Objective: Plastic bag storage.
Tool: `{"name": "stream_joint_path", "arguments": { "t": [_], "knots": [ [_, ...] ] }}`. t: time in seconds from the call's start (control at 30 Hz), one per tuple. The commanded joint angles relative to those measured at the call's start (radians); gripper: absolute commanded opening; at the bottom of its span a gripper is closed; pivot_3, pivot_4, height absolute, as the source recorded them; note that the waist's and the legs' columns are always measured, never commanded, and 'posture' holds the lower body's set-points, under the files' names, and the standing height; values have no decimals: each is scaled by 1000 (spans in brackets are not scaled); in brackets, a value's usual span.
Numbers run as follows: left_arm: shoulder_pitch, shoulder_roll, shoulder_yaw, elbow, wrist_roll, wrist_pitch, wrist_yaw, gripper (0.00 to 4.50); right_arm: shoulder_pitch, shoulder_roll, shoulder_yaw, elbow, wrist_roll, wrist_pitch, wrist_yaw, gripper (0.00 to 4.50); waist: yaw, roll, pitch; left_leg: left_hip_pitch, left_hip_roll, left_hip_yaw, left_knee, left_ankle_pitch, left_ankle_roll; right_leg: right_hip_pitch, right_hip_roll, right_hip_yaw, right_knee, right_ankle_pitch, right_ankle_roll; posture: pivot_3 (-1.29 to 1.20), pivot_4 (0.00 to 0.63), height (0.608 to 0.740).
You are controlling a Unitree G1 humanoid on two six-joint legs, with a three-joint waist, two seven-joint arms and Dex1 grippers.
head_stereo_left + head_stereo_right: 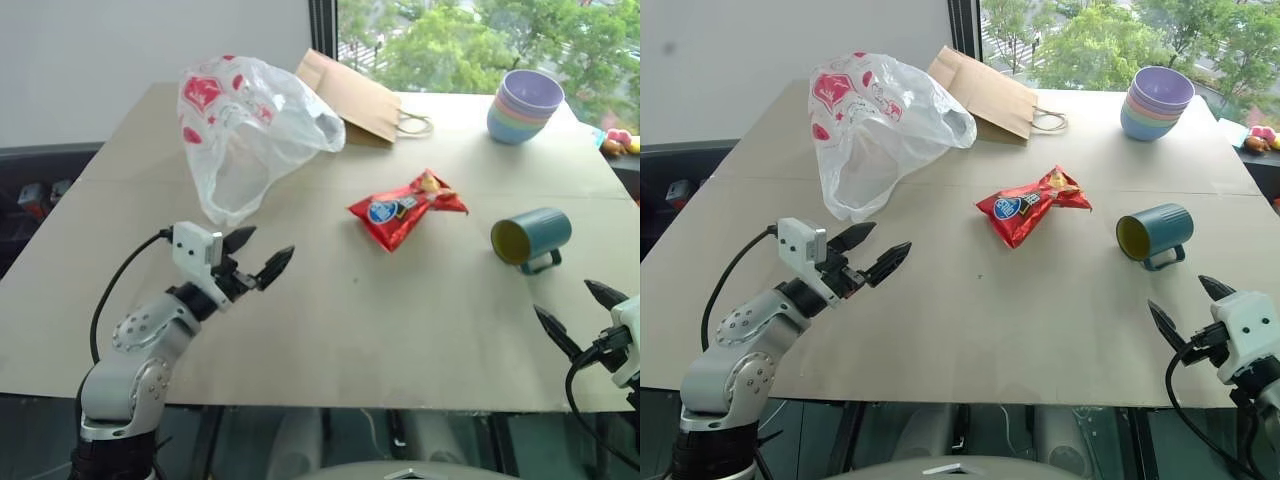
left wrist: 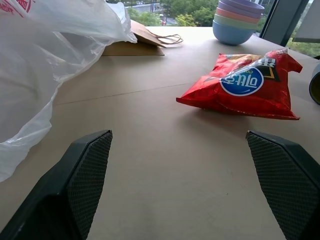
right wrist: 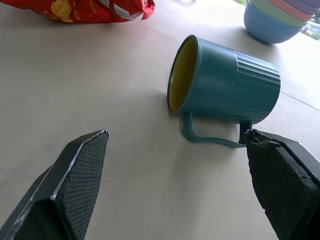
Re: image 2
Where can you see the grey flat panel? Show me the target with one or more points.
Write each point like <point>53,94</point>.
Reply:
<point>308,22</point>

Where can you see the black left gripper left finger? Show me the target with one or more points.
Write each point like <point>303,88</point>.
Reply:
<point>62,190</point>

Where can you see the red snack chip bag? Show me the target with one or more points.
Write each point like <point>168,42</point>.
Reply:
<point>247,90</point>

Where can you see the white translucent plastic bag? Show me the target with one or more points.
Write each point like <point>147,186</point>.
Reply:
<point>37,62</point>

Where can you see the lavender plastic bowl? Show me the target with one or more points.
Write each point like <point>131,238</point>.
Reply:
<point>240,9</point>

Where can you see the brown paper bag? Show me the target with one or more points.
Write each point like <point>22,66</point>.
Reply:
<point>140,42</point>

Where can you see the purple plastic bowl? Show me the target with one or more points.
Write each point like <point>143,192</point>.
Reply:
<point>241,3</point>

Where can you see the orange pink plastic bowl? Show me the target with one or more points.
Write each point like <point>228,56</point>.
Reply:
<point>237,15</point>

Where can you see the green plastic bowl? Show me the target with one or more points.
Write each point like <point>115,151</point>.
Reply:
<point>235,23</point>

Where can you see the dark window frame post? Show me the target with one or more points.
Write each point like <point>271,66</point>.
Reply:
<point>282,20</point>

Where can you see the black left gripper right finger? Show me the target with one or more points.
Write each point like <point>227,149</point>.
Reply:
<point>287,180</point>

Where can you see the pale cylindrical cup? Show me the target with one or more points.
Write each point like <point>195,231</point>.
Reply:
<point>315,85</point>

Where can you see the blue plastic bowl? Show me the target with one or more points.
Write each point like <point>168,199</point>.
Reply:
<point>232,33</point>

